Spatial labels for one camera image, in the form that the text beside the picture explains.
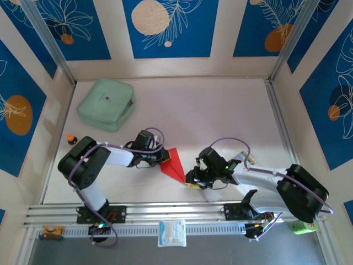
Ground red cloth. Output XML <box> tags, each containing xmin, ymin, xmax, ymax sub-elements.
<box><xmin>160</xmin><ymin>148</ymin><xmax>185</xmax><ymax>184</ymax></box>

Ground colourful snack packet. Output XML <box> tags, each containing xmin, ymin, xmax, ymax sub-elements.
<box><xmin>234</xmin><ymin>150</ymin><xmax>256</xmax><ymax>167</ymax></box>

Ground white tissue pack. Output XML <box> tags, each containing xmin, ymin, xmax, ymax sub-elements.
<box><xmin>157</xmin><ymin>220</ymin><xmax>188</xmax><ymax>248</ymax></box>

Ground mint green zipper pouch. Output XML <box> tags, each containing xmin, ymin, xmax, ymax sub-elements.
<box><xmin>76</xmin><ymin>77</ymin><xmax>136</xmax><ymax>133</ymax></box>

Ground green can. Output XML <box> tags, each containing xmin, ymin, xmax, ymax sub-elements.
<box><xmin>291</xmin><ymin>220</ymin><xmax>318</xmax><ymax>235</ymax></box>

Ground yellow and blue toy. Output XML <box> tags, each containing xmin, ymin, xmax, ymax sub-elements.
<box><xmin>41</xmin><ymin>225</ymin><xmax>65</xmax><ymax>241</ymax></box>

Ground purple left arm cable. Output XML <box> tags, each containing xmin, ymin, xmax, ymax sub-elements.
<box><xmin>67</xmin><ymin>127</ymin><xmax>166</xmax><ymax>248</ymax></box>

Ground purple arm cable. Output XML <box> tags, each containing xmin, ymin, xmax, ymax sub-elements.
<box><xmin>67</xmin><ymin>127</ymin><xmax>166</xmax><ymax>248</ymax></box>
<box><xmin>210</xmin><ymin>137</ymin><xmax>334</xmax><ymax>243</ymax></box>

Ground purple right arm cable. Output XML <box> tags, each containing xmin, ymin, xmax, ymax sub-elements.
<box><xmin>210</xmin><ymin>137</ymin><xmax>334</xmax><ymax>243</ymax></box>

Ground aluminium table rail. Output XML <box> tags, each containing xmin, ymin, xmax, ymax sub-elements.
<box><xmin>23</xmin><ymin>198</ymin><xmax>323</xmax><ymax>229</ymax></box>

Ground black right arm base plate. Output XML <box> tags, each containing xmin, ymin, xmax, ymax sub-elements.
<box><xmin>223</xmin><ymin>203</ymin><xmax>276</xmax><ymax>221</ymax></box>

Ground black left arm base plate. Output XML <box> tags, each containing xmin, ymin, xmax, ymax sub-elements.
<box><xmin>76</xmin><ymin>205</ymin><xmax>127</xmax><ymax>224</ymax></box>

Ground slotted grey cable duct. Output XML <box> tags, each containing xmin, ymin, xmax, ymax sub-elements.
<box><xmin>35</xmin><ymin>222</ymin><xmax>246</xmax><ymax>239</ymax></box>

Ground aluminium side rail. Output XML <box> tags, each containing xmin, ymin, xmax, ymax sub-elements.
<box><xmin>264</xmin><ymin>78</ymin><xmax>307</xmax><ymax>177</ymax></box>
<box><xmin>40</xmin><ymin>82</ymin><xmax>77</xmax><ymax>205</ymax></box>

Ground aluminium frame post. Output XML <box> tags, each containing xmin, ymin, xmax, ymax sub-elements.
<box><xmin>269</xmin><ymin>0</ymin><xmax>324</xmax><ymax>83</ymax></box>
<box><xmin>20</xmin><ymin>0</ymin><xmax>77</xmax><ymax>85</ymax></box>

